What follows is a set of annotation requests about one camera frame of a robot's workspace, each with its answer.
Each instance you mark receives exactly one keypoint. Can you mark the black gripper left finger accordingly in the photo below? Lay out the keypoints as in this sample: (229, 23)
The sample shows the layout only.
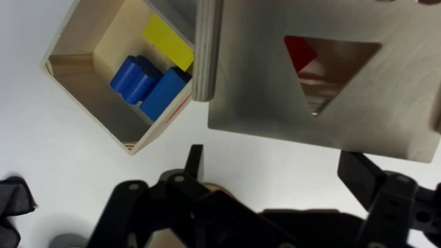
(207, 215)

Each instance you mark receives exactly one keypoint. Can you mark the black cloth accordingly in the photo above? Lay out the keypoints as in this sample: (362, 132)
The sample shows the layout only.
(14, 206)

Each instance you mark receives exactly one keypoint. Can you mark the small open wooden tray box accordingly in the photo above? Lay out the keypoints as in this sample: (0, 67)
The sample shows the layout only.
(77, 86)

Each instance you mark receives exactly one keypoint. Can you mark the blue rounded wooden block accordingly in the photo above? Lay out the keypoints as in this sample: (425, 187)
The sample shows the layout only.
(132, 77)

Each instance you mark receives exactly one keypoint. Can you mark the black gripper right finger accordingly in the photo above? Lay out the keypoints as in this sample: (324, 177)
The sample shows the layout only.
(400, 210)

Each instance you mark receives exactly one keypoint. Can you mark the yellow wooden block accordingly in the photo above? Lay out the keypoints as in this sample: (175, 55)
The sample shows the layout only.
(167, 41)

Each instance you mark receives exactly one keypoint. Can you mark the blue rectangular wooden block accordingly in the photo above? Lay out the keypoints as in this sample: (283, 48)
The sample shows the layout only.
(165, 93)

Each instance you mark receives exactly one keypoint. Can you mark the wooden shape sorter lid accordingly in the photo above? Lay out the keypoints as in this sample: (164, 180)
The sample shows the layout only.
(256, 82)

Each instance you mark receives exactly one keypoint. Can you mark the wooden shape sorter box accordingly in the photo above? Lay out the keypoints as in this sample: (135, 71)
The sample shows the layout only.
(207, 45)

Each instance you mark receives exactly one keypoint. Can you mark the red wooden block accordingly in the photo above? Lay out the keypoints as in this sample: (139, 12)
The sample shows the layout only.
(299, 52)

